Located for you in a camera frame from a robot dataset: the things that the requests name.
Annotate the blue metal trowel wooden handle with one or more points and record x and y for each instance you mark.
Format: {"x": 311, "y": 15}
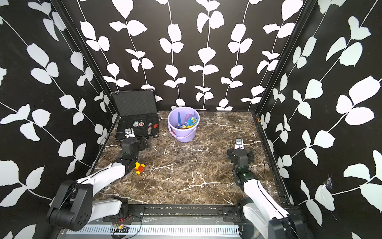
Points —
{"x": 179, "y": 120}

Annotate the black front rail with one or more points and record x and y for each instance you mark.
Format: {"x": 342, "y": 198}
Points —
{"x": 137, "y": 212}

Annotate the yellow plastic square shovel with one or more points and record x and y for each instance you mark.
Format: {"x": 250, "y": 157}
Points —
{"x": 185, "y": 126}

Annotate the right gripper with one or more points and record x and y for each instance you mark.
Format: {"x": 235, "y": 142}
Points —
{"x": 232, "y": 154}

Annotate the open black tool case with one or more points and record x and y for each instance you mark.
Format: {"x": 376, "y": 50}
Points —
{"x": 137, "y": 110}

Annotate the white perforated strip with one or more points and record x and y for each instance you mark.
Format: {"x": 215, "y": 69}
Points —
{"x": 160, "y": 230}

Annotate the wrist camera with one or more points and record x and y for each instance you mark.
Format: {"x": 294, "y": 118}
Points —
{"x": 129, "y": 132}
{"x": 239, "y": 144}

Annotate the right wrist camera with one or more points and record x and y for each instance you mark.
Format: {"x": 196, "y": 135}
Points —
{"x": 239, "y": 144}

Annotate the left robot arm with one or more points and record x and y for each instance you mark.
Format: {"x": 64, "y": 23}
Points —
{"x": 74, "y": 205}

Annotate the yellow red toy car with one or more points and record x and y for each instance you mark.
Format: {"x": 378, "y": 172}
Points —
{"x": 139, "y": 168}

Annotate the blue rake yellow handle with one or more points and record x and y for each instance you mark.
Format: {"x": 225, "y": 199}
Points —
{"x": 191, "y": 123}

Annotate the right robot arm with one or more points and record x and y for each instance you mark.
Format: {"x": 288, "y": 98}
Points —
{"x": 265, "y": 214}

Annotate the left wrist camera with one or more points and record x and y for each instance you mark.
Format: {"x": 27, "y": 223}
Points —
{"x": 129, "y": 132}

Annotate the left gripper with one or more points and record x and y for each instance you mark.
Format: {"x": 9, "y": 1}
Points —
{"x": 141, "y": 145}

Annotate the purple plastic bucket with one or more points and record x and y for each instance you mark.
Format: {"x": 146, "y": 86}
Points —
{"x": 182, "y": 135}

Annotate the purple scoop pink handle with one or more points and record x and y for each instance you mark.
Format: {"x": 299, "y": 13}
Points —
{"x": 189, "y": 117}

